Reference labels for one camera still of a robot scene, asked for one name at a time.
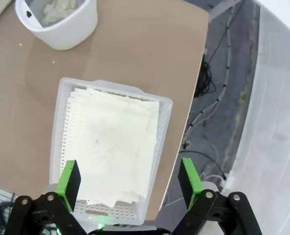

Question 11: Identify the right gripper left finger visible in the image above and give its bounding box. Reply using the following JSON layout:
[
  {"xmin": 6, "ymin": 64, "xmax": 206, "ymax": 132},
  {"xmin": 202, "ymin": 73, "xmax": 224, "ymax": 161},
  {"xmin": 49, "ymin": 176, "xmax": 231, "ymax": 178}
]
[{"xmin": 9, "ymin": 159, "xmax": 87, "ymax": 235}]

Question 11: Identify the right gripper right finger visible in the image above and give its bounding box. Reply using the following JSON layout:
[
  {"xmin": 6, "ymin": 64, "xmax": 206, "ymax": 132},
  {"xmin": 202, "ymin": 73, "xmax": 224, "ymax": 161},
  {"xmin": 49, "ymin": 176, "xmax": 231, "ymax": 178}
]
[{"xmin": 170, "ymin": 158, "xmax": 263, "ymax": 235}]

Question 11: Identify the crumpled white paper ball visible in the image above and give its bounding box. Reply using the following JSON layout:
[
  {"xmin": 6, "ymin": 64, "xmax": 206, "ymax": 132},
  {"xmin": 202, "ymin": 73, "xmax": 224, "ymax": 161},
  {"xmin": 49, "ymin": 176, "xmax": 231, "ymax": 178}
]
[
  {"xmin": 41, "ymin": 2, "xmax": 67, "ymax": 26},
  {"xmin": 54, "ymin": 0, "xmax": 83, "ymax": 13}
]

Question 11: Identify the white wrapped floor cable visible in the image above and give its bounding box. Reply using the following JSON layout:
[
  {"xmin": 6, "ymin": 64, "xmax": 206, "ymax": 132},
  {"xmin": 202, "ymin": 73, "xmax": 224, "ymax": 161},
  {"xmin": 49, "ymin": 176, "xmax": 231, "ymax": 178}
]
[{"xmin": 183, "ymin": 9, "xmax": 235, "ymax": 147}]

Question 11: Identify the stack of white paper sheets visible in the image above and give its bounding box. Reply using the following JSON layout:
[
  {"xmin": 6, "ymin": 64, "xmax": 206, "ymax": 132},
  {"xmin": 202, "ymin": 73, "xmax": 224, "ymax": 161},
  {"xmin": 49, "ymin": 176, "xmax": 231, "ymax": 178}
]
[{"xmin": 63, "ymin": 94, "xmax": 160, "ymax": 208}]

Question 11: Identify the white torn notebook sheet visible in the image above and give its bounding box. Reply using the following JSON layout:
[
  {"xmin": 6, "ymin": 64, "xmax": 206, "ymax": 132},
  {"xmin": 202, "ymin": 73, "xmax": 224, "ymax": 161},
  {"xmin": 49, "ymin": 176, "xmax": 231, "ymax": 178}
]
[
  {"xmin": 70, "ymin": 87, "xmax": 145, "ymax": 103},
  {"xmin": 115, "ymin": 117, "xmax": 158, "ymax": 205}
]

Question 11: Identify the white round waste bin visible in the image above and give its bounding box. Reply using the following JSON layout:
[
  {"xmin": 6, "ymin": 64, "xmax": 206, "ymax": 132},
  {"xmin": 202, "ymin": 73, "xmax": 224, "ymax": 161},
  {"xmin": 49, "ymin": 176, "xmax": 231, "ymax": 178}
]
[{"xmin": 14, "ymin": 0, "xmax": 98, "ymax": 51}]

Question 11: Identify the thin white floor cable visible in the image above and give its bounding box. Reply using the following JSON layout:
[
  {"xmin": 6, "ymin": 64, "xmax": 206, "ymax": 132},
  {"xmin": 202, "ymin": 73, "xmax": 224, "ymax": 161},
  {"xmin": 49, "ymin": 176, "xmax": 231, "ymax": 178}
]
[{"xmin": 200, "ymin": 143, "xmax": 232, "ymax": 183}]

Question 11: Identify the white perforated plastic basket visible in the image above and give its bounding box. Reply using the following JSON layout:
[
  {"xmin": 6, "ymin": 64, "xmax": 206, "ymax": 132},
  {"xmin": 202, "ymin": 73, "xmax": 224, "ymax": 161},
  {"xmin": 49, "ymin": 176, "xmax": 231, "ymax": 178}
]
[{"xmin": 48, "ymin": 77, "xmax": 173, "ymax": 220}]

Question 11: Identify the black floor cable tangle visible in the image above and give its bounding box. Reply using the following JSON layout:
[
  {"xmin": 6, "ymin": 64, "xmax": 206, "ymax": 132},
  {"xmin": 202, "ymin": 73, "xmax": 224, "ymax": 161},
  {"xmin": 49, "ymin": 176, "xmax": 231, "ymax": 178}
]
[{"xmin": 193, "ymin": 56, "xmax": 218, "ymax": 98}]

